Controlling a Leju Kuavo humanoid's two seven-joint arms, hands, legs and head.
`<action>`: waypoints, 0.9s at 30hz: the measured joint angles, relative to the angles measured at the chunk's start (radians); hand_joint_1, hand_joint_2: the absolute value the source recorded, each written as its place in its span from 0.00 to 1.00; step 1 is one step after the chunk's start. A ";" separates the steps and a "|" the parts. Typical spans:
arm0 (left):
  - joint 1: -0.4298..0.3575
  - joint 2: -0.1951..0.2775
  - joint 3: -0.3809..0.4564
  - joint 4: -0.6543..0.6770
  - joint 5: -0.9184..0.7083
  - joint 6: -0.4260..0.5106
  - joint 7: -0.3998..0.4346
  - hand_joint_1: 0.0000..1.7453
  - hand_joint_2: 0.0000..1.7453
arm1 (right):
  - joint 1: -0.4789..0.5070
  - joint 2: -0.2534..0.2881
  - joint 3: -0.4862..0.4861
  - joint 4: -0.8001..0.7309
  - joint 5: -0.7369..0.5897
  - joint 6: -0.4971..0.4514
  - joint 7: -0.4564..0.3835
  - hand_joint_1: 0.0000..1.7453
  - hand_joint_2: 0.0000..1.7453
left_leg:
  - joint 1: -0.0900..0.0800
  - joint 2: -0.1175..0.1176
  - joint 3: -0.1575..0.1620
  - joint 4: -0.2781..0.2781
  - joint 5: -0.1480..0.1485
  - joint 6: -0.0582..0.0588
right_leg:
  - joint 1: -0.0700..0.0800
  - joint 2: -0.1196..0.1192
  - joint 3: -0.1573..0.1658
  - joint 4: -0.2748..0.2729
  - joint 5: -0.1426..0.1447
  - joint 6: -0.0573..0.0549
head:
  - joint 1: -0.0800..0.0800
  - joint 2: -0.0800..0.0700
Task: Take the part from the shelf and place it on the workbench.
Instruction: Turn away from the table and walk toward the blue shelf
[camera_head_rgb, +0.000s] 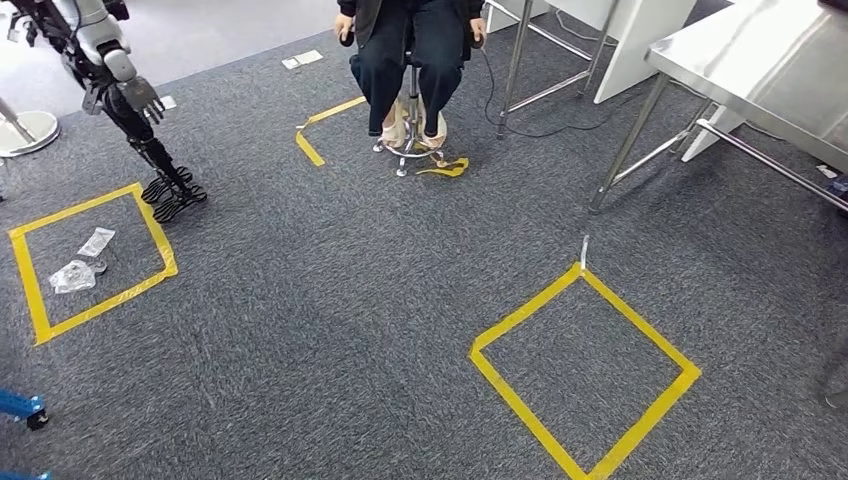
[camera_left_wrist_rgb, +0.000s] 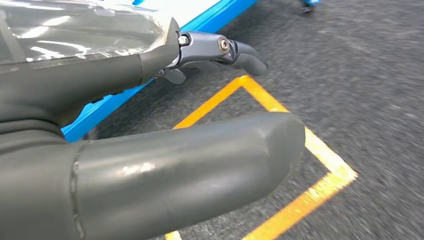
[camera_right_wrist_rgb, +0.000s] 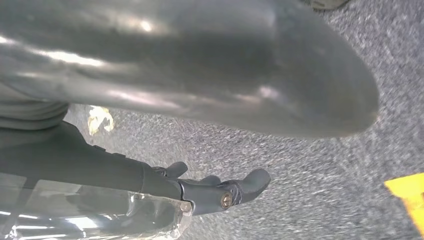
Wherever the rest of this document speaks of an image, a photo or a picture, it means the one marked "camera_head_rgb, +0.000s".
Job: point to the white tape strip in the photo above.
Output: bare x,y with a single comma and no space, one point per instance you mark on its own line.
584,255

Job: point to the stainless steel workbench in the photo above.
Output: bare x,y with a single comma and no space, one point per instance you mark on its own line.
762,66

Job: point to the person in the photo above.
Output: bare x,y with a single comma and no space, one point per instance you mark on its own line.
391,60

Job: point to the standing humanoid robot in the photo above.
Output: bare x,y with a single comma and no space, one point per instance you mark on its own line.
86,26

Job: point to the grey hand of standing robot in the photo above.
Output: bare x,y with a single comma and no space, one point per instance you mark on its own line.
142,96

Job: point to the yellow floor tape square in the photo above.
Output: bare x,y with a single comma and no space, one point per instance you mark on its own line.
583,275
73,212

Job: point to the clear plastic wrap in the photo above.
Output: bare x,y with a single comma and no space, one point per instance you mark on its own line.
73,277

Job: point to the chrome stanchion post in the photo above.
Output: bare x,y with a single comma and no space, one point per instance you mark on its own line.
36,132

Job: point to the stainless steel side table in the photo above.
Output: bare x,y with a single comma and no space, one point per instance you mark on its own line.
513,73

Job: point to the white floor outlet plate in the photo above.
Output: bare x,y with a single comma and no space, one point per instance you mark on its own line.
167,102
301,60

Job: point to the person's left hand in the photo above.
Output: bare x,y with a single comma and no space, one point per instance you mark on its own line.
478,33

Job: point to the small clear plastic bag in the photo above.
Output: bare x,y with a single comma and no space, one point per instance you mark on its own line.
96,242

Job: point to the person's right hand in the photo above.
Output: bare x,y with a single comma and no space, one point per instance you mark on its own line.
344,30

